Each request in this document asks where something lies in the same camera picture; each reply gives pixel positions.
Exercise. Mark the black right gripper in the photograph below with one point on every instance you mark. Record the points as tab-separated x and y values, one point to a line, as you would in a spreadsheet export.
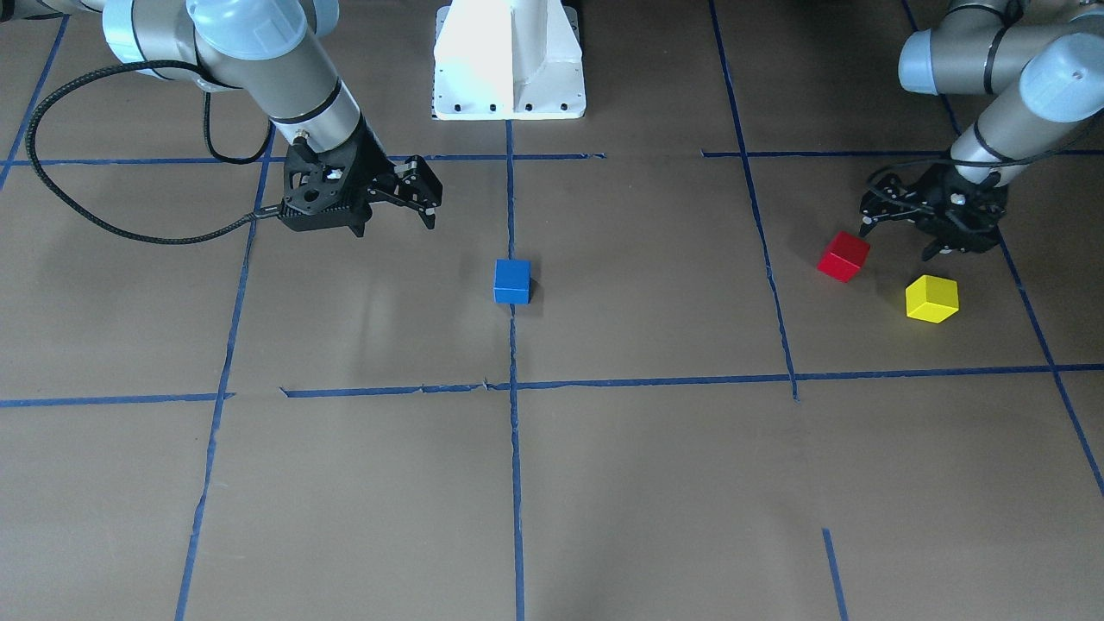
370	169

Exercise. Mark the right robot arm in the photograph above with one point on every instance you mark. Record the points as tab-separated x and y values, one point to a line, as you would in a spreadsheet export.
269	49

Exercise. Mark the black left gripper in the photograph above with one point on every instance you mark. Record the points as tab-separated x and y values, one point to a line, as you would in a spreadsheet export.
956	210

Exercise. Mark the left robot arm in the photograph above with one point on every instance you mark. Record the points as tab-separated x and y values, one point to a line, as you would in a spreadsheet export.
1046	92

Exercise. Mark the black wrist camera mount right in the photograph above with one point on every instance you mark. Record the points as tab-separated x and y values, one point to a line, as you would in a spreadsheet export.
324	190

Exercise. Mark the red wooden block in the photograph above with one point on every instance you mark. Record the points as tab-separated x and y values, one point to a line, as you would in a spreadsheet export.
844	257

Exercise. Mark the blue wooden block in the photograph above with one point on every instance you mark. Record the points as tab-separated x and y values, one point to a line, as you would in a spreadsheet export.
511	283

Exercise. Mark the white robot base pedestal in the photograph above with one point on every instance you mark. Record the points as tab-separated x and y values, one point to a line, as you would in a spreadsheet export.
508	60

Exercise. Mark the yellow wooden block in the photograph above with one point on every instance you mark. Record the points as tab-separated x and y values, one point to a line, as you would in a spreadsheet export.
932	299

